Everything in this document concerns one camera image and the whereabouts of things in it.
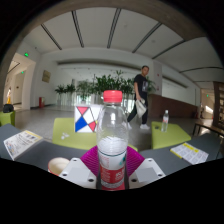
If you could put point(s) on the wooden bookshelf unit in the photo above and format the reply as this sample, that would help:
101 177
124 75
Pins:
220 103

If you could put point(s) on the large lime green table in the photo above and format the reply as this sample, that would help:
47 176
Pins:
63 128

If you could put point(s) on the small clear plastic bottle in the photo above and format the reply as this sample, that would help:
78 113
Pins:
165 122

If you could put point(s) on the small lime green table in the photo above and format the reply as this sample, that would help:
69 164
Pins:
170 136

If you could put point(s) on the printed magazine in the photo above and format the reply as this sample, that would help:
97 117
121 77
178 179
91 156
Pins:
20 144

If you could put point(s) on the row of potted green plants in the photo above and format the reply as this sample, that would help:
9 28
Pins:
106 83

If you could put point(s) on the yellow and white leaflet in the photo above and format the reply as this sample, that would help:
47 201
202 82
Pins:
189 153

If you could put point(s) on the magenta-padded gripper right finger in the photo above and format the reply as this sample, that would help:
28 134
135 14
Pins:
146 171

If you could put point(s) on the black backpack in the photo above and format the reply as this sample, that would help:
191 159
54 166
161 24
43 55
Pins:
8 108

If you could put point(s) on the red fire extinguisher box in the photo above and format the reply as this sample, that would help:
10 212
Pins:
41 102

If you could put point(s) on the red and white mug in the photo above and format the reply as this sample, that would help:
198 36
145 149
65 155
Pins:
57 165

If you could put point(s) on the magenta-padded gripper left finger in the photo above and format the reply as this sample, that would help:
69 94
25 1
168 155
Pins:
77 171

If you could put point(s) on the person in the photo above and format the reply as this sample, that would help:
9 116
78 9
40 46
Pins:
141 88

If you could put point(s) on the white red blue patterned box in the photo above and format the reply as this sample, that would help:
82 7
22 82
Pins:
85 118

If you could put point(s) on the dark wooden bench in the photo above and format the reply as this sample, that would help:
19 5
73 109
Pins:
208 127

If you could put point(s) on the lime green seat block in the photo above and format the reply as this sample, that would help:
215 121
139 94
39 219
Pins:
6 118

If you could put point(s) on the framed wall picture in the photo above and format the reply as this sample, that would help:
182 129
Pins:
46 76

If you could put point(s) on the red-capped clear water bottle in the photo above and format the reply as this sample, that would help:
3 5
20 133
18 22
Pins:
112 146

